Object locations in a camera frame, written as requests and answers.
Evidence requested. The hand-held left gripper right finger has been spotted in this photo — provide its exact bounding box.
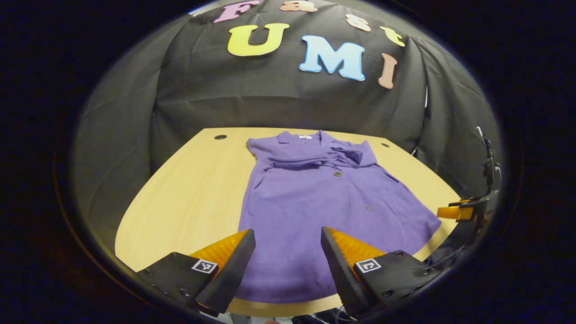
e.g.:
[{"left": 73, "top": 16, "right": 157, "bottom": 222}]
[{"left": 320, "top": 226, "right": 444, "bottom": 318}]

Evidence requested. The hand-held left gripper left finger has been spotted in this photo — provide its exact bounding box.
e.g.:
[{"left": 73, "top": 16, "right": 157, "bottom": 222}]
[{"left": 135, "top": 229, "right": 256, "bottom": 315}]

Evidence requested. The purple collared shirt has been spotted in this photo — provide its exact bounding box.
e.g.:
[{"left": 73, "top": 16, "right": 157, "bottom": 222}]
[{"left": 234, "top": 130, "right": 442, "bottom": 304}]

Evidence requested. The black backdrop cloth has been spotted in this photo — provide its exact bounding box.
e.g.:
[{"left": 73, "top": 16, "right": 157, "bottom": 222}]
[{"left": 72, "top": 0, "right": 502, "bottom": 234}]

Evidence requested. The black cable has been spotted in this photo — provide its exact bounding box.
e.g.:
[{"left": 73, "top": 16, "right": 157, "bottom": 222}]
[{"left": 425, "top": 247, "right": 464, "bottom": 270}]

